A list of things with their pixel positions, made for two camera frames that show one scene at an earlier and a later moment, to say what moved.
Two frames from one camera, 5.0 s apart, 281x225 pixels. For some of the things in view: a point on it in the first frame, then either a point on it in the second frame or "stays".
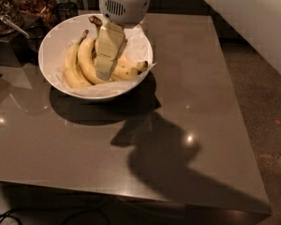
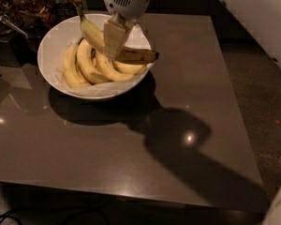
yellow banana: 96,21 -> 96,37
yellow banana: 87,62 stays
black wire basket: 66,10 stays
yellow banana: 127,65 stays
